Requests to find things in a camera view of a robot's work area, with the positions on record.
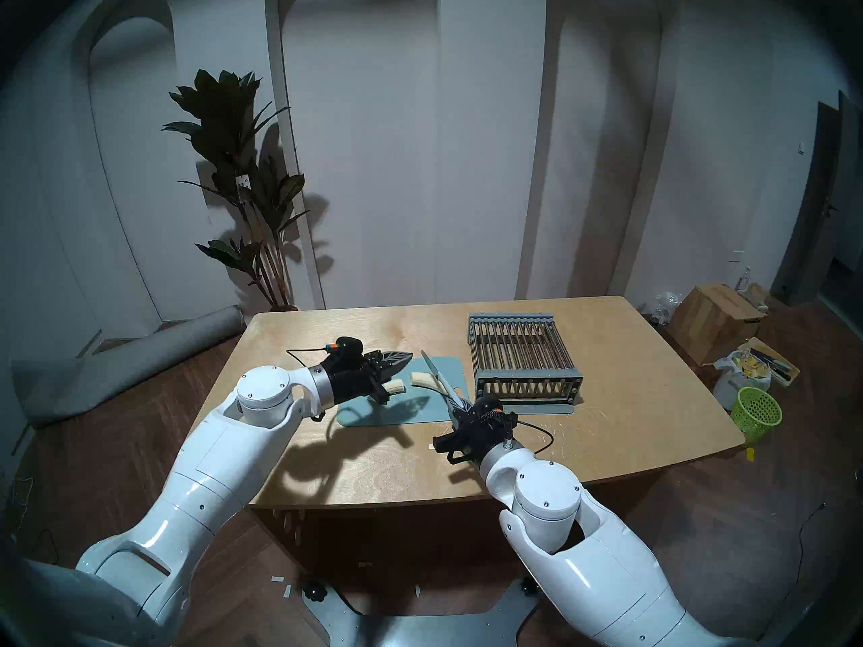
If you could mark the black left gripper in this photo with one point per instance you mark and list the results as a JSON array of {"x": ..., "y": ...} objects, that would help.
[{"x": 350, "y": 376}]

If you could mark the peeled banana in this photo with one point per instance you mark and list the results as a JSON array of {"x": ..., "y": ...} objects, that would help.
[{"x": 423, "y": 381}]

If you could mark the green mesh waste basket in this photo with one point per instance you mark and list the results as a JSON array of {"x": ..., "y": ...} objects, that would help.
[{"x": 756, "y": 415}]

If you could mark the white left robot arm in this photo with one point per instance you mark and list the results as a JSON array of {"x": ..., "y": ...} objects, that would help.
[{"x": 202, "y": 477}]

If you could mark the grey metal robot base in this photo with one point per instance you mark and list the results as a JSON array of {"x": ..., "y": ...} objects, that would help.
[{"x": 418, "y": 629}]

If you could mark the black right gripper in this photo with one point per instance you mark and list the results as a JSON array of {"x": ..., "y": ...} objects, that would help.
[{"x": 479, "y": 433}]

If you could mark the tall potted green plant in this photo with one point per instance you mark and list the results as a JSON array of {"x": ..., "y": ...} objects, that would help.
[{"x": 229, "y": 127}]

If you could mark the shallow cardboard tray with tools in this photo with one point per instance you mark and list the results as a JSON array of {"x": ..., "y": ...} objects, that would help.
[{"x": 779, "y": 362}]

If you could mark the white bag with peels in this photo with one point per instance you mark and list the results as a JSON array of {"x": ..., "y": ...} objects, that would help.
[{"x": 731, "y": 383}]

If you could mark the black base levelling knob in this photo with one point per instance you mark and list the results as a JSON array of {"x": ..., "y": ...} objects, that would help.
[
  {"x": 528, "y": 588},
  {"x": 314, "y": 592}
]

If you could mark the rolled grey floor mat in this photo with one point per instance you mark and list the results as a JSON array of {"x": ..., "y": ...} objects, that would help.
[{"x": 121, "y": 369}]

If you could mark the cut banana chunk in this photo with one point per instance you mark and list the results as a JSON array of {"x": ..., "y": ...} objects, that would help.
[{"x": 396, "y": 386}]

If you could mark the plain brown cardboard box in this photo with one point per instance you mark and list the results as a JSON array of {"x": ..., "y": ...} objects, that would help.
[{"x": 715, "y": 319}]

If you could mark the beige crumpled paper bag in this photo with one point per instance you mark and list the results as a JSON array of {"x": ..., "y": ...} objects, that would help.
[{"x": 755, "y": 295}]

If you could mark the blue plastic cutting board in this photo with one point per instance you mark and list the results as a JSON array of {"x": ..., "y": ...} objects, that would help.
[{"x": 404, "y": 413}]

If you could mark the clear crumpled plastic bag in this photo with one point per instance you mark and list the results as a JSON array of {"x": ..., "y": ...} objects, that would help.
[{"x": 662, "y": 307}]

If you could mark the grey metal rod rack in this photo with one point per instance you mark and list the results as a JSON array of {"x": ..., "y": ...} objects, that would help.
[{"x": 522, "y": 349}]

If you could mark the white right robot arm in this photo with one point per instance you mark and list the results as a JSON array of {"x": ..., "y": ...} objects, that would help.
[{"x": 593, "y": 558}]

